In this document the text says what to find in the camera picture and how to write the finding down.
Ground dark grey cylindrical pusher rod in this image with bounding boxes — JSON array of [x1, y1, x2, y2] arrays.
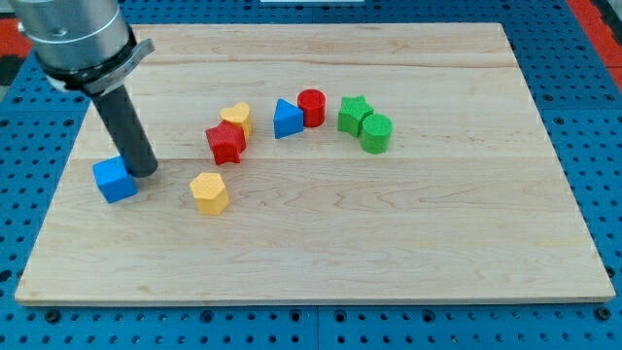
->
[[92, 86, 158, 178]]

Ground blue cube block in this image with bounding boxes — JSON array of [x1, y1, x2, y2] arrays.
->
[[92, 157, 138, 203]]

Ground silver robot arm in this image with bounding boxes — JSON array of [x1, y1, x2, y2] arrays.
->
[[9, 0, 158, 178]]

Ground light wooden board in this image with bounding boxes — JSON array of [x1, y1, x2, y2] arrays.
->
[[15, 22, 615, 306]]

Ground red star block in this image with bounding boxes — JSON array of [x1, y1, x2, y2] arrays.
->
[[205, 122, 246, 165]]

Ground yellow heart block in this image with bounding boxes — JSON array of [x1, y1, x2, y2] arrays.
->
[[220, 102, 253, 138]]

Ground yellow hexagon block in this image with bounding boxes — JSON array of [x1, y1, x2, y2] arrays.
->
[[190, 172, 229, 215]]

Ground blue triangle block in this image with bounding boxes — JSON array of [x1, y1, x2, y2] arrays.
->
[[273, 99, 304, 139]]

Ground red cylinder block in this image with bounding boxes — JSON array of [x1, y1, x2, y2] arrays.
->
[[297, 88, 326, 127]]

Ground green star block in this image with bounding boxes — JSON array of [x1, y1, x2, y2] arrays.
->
[[337, 95, 374, 138]]

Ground green cylinder block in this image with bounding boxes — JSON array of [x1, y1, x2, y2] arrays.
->
[[361, 114, 393, 155]]

